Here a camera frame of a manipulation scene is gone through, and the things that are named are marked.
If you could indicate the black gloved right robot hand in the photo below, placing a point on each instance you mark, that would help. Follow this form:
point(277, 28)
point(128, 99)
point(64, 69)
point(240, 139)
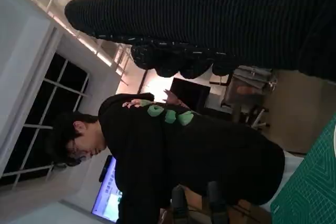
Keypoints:
point(210, 11)

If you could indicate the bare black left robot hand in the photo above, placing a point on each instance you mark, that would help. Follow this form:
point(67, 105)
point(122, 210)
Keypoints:
point(218, 203)

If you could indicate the white square plate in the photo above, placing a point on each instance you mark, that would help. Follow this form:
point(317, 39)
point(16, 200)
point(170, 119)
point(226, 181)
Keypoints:
point(334, 140)

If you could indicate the light wooden table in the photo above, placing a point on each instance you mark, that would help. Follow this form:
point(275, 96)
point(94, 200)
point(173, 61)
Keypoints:
point(249, 211)

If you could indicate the person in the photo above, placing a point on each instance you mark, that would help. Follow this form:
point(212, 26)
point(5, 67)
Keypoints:
point(197, 142)

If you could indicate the dark unlit screen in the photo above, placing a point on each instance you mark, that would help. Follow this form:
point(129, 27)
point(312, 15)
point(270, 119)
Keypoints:
point(191, 90)

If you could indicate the green cutting mat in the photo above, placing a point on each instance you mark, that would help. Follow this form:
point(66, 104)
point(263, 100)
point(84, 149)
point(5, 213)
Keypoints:
point(309, 182)

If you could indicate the office chair with white base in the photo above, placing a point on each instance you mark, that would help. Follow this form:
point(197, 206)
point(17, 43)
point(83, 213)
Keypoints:
point(252, 98)

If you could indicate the lit computer monitor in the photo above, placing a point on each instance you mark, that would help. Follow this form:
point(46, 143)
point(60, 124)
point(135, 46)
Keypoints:
point(107, 203)

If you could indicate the dark window with white bars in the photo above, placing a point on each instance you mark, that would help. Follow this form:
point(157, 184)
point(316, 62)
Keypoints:
point(65, 77)

